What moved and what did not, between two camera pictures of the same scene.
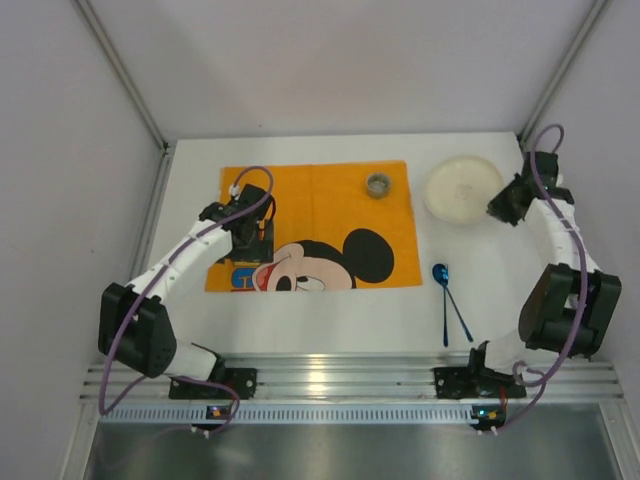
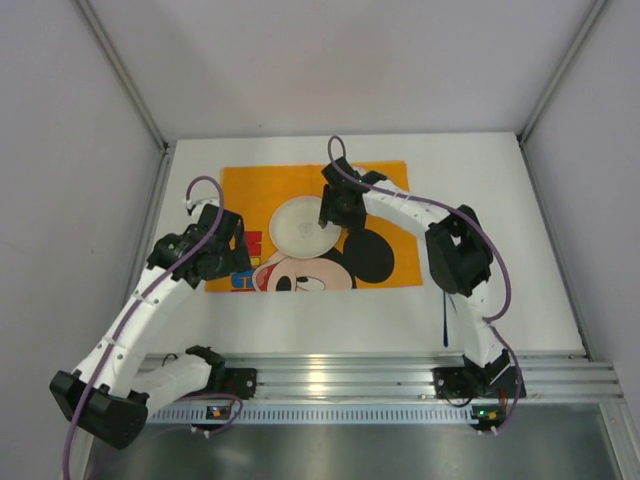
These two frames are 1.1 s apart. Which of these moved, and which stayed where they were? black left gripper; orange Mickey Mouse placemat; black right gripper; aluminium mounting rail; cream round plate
Moved: black right gripper; cream round plate; black left gripper
Stayed: orange Mickey Mouse placemat; aluminium mounting rail
